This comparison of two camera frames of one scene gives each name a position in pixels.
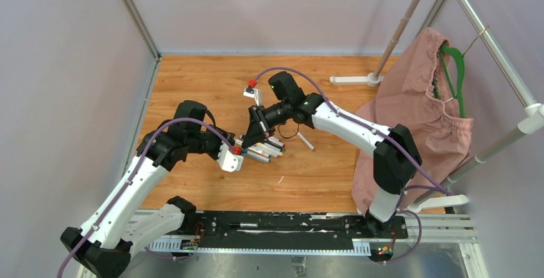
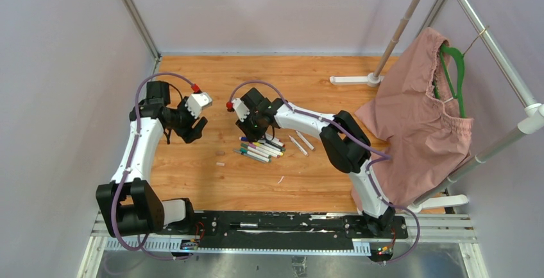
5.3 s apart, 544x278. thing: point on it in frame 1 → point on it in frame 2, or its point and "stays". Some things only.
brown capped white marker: [306, 140] stays
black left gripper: [229, 137] → [196, 133]
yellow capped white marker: [269, 149] stays
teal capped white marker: [256, 156] stays
